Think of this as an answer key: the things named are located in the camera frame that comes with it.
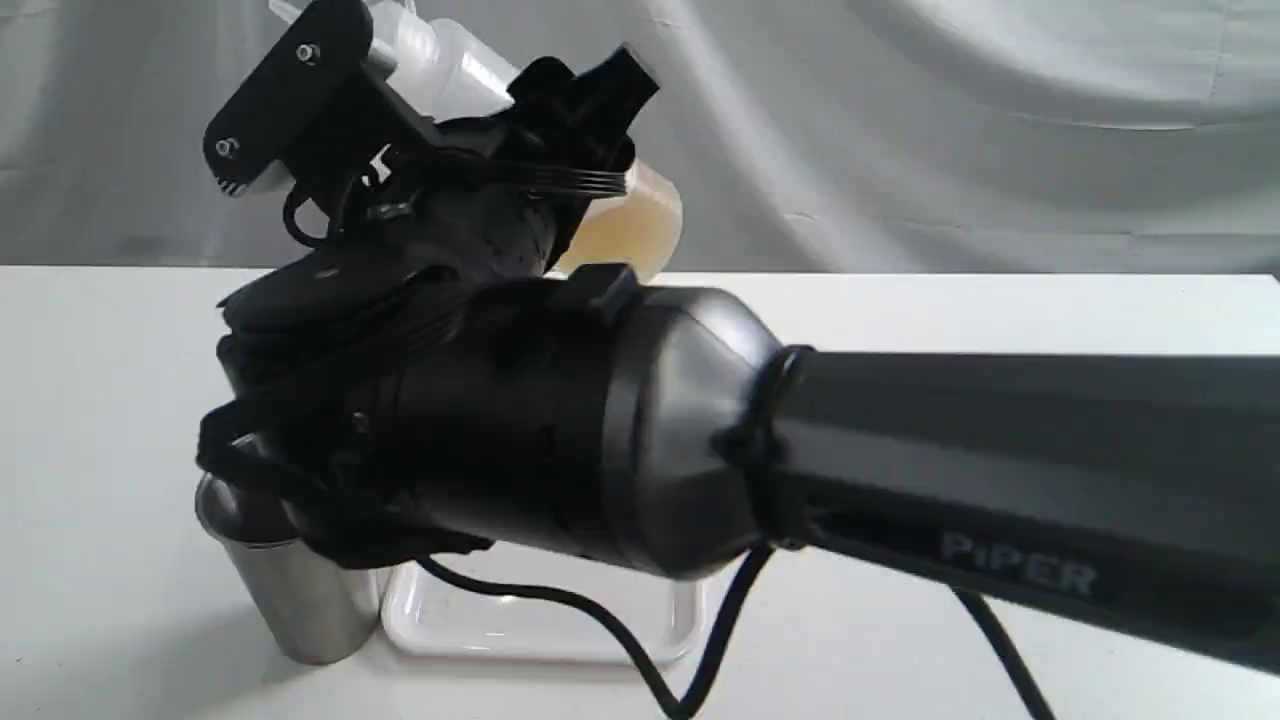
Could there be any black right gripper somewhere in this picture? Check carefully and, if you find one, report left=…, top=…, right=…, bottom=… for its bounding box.
left=219, top=47, right=660, bottom=346

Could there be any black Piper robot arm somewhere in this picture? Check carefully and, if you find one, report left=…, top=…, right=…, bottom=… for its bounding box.
left=198, top=44, right=1279, bottom=674

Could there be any stainless steel cup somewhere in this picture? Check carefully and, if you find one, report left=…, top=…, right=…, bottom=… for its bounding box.
left=195, top=474, right=383, bottom=666

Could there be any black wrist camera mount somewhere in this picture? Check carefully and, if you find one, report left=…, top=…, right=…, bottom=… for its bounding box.
left=202, top=1, right=438, bottom=214

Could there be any grey fabric backdrop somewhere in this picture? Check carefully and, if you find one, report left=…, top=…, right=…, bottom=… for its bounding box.
left=1, top=1, right=1279, bottom=274

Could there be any clear plastic squeeze bottle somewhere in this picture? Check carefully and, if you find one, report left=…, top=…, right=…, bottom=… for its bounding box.
left=268, top=0, right=685, bottom=284

